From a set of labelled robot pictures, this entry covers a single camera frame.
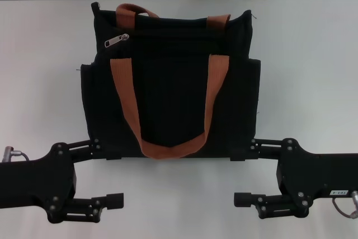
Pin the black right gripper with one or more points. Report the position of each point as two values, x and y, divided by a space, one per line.
313 177

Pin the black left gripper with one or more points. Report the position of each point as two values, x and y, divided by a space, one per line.
33 183

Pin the silver zipper pull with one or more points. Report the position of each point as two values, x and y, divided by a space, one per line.
116 41

